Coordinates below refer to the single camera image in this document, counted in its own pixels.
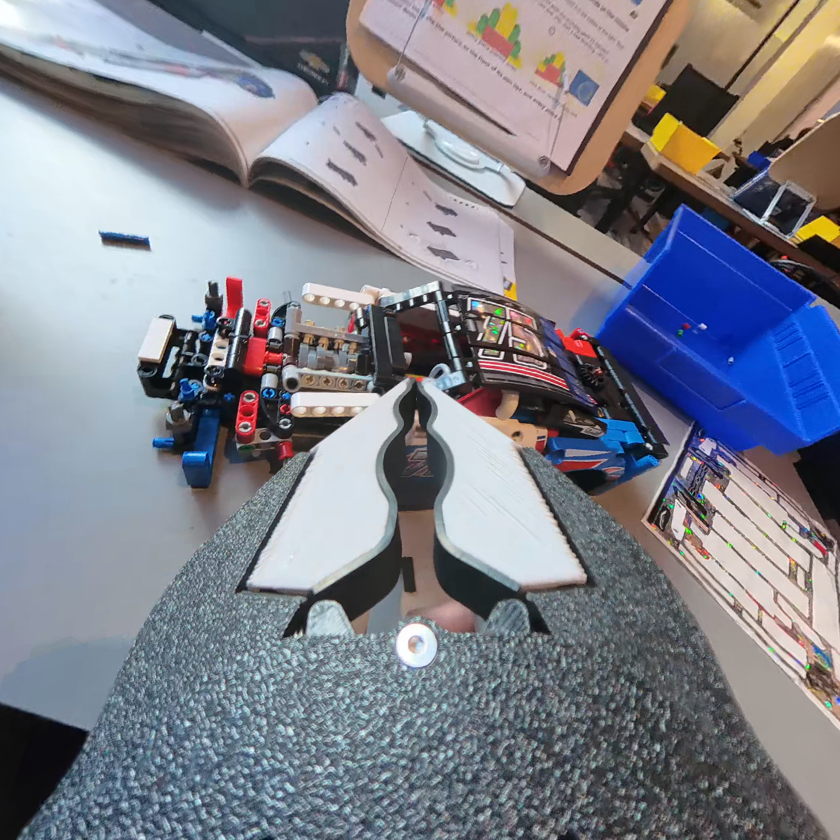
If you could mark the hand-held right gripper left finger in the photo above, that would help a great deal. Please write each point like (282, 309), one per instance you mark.
(328, 518)

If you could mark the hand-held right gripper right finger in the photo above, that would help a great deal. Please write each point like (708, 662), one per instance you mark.
(499, 518)

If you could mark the toy brick race car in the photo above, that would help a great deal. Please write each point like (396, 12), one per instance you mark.
(512, 354)

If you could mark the building instruction booklet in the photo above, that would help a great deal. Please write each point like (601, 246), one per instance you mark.
(315, 151)

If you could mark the grey desk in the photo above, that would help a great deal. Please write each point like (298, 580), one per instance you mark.
(98, 459)

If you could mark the small black brick beam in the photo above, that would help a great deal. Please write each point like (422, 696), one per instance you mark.
(408, 574)

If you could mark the holographic sticker sheet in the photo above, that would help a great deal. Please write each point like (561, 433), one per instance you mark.
(754, 558)

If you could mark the scattered small brick pins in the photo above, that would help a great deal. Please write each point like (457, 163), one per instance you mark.
(702, 326)

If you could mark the blue plastic bin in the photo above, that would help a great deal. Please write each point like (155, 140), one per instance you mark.
(754, 394)

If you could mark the small blue brick beam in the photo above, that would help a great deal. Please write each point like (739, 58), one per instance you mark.
(124, 240)

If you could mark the cluttered background table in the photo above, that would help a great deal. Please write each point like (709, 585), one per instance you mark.
(695, 187)

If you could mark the white stand base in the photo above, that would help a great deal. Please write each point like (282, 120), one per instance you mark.
(410, 131)

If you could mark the yellow plastic bin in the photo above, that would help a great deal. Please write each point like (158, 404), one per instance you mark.
(689, 148)

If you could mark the printed paper sheet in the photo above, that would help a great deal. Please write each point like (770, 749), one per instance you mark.
(525, 79)

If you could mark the wooden document stand board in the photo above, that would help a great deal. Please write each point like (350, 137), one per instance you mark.
(656, 65)

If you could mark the black toy set box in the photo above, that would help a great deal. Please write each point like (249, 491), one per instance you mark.
(275, 39)

